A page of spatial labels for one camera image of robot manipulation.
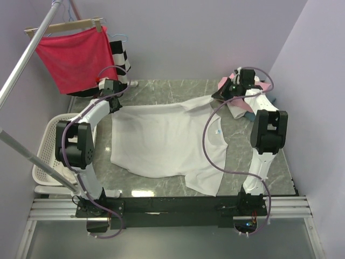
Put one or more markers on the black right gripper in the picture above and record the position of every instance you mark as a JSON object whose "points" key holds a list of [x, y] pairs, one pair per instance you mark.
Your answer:
{"points": [[222, 94]]}

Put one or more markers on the folded pink t shirt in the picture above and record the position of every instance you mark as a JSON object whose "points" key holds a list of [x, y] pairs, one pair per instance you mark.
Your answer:
{"points": [[257, 82]]}

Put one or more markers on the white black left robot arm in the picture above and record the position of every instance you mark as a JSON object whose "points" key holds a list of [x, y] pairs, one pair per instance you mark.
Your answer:
{"points": [[75, 145]]}

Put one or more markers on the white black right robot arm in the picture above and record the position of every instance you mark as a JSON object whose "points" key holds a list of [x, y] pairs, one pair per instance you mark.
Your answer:
{"points": [[268, 136]]}

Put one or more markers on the white plastic laundry basket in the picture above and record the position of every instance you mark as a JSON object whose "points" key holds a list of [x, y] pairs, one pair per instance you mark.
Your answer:
{"points": [[46, 152]]}

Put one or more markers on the black base beam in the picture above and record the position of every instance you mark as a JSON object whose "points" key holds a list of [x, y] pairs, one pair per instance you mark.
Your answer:
{"points": [[135, 212]]}

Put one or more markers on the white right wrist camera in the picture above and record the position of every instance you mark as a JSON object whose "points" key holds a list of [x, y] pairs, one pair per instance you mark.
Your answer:
{"points": [[236, 76]]}

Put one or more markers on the black white checkered cloth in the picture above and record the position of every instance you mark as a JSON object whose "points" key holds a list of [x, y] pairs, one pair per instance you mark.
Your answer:
{"points": [[120, 59]]}

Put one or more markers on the aluminium rail frame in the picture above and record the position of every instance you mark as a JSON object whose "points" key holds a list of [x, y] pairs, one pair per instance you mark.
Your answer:
{"points": [[64, 210]]}

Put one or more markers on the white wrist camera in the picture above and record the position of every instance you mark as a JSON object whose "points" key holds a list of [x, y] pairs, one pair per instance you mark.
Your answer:
{"points": [[236, 76], [101, 83]]}

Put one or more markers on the metal clothes rack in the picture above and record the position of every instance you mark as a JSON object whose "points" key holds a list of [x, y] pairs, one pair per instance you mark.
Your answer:
{"points": [[33, 101]]}

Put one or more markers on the wooden clip hanger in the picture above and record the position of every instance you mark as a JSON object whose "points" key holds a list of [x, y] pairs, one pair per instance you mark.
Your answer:
{"points": [[75, 25]]}

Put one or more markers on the blue wire hanger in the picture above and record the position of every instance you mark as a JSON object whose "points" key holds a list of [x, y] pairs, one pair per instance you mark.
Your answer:
{"points": [[124, 38]]}

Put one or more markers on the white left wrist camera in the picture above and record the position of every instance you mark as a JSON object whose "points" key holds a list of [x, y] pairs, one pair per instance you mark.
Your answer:
{"points": [[101, 83]]}

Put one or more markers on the cream clothes in basket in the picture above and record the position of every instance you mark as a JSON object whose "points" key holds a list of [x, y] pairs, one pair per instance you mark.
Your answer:
{"points": [[68, 174]]}

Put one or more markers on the red hanging towel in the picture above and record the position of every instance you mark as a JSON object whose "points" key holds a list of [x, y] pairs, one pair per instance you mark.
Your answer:
{"points": [[75, 61]]}

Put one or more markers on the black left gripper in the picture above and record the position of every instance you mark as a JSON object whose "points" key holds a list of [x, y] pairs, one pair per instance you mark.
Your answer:
{"points": [[118, 107]]}

